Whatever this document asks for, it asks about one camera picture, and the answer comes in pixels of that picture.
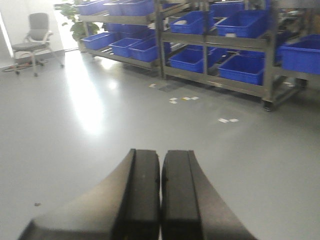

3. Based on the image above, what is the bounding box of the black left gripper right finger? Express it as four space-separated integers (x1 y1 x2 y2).
161 150 256 240

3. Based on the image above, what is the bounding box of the blue bin on right edge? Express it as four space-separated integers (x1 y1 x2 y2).
279 34 320 75

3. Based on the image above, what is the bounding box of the steel shelf rack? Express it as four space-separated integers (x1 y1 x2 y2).
76 0 162 70
156 0 311 112

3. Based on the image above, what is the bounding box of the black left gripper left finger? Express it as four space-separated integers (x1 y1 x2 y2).
19 149 160 240

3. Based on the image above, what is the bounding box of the near steel shelf rack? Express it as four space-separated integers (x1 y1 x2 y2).
156 0 311 112

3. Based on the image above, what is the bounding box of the far steel shelf rack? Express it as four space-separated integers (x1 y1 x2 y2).
76 0 162 70

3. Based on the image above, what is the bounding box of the grey mesh office chair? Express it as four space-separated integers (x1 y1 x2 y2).
11 12 65 77

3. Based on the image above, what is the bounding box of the green potted plant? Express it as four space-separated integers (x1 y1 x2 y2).
53 0 100 42

